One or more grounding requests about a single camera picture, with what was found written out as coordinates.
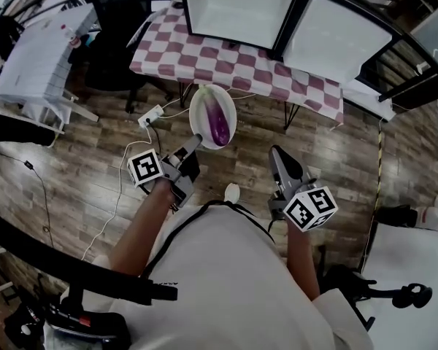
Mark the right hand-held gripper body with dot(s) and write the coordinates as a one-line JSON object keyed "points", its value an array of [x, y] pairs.
{"points": [[308, 208]]}

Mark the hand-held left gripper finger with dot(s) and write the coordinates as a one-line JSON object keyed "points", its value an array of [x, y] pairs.
{"points": [[192, 144]]}

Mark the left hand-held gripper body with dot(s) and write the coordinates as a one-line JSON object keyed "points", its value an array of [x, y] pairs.
{"points": [[146, 168]]}

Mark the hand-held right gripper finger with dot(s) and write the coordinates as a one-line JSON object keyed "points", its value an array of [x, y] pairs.
{"points": [[291, 170], [274, 168]]}

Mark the white oval plate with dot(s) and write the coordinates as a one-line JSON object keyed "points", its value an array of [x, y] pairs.
{"points": [[200, 122]]}

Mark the purple eggplant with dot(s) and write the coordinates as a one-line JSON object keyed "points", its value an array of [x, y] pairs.
{"points": [[217, 119]]}

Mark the person's left forearm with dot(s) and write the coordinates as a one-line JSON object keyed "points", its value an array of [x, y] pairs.
{"points": [[142, 228]]}

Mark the person's right forearm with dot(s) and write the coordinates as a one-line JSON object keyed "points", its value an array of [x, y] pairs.
{"points": [[303, 264]]}

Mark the person's right white shoe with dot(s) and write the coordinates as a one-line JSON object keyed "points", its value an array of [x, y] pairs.
{"points": [[232, 192]]}

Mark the white power strip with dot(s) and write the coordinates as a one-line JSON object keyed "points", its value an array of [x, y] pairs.
{"points": [[150, 117]]}

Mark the black wheeled chair base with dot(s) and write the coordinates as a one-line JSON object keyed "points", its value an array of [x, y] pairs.
{"points": [[345, 283]]}

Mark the table with pink checkered cloth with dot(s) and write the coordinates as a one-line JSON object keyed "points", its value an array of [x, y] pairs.
{"points": [[204, 57]]}

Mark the black bag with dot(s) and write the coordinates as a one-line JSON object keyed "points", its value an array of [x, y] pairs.
{"points": [[398, 215]]}

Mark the white shelf board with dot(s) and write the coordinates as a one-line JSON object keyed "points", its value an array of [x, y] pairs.
{"points": [[365, 97]]}

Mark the person's white shirt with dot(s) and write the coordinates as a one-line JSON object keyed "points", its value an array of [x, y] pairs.
{"points": [[222, 279]]}

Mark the large white sheet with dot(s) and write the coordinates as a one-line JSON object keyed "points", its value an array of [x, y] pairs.
{"points": [[416, 253]]}

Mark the teal object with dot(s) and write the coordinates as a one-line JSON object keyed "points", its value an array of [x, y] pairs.
{"points": [[89, 41]]}

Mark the red white cup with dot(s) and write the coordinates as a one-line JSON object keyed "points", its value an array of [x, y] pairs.
{"points": [[75, 43]]}

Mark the black metal rack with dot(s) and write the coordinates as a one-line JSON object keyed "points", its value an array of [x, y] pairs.
{"points": [[412, 88]]}

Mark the black mesh office chair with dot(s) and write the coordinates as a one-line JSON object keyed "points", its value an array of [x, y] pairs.
{"points": [[120, 16]]}

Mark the clear bottle with red cap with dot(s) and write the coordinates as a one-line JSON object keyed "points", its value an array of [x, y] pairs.
{"points": [[70, 33]]}

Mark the table with white grid cloth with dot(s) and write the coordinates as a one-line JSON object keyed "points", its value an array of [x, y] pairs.
{"points": [[33, 57]]}

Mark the black chest-mounted device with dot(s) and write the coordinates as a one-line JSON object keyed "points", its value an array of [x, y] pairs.
{"points": [[95, 326]]}

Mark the black side chair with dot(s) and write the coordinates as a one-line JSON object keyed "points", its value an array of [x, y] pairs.
{"points": [[7, 31]]}

